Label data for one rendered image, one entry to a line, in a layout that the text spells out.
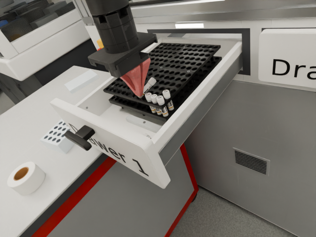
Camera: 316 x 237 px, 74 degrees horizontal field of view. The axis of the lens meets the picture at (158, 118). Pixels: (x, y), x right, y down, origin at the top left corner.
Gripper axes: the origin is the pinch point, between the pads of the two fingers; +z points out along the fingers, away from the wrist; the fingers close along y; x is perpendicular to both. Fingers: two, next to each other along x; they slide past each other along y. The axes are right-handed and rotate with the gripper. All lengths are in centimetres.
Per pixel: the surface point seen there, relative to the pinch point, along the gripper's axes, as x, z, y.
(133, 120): -2.4, 7.0, 1.8
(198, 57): 2.7, 0.6, -16.1
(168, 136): 10.0, 3.4, 3.8
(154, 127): 3.5, 6.7, 1.3
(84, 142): 0.6, 1.0, 13.3
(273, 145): 18.7, 30.1, -25.7
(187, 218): -10, 92, -11
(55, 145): -22.1, 13.8, 15.1
